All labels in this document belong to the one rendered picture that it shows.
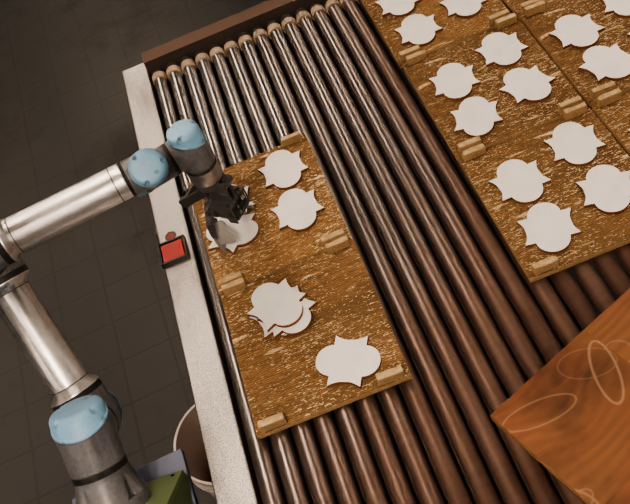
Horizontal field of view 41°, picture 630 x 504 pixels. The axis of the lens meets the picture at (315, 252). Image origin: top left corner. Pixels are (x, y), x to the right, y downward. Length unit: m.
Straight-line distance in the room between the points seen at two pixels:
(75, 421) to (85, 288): 1.92
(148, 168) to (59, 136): 2.73
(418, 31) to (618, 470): 1.44
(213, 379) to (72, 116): 2.71
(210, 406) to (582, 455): 0.81
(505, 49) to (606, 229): 0.67
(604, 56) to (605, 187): 0.45
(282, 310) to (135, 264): 1.72
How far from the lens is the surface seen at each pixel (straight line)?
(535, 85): 2.29
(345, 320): 1.91
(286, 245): 2.09
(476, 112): 2.24
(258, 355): 1.93
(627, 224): 1.98
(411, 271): 1.97
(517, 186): 2.05
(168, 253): 2.22
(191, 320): 2.08
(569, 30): 2.44
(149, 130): 2.61
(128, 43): 4.76
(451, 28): 2.53
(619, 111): 2.22
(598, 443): 1.59
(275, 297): 1.96
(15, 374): 3.55
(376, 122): 2.32
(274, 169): 2.26
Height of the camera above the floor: 2.49
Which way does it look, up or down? 49 degrees down
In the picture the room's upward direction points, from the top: 24 degrees counter-clockwise
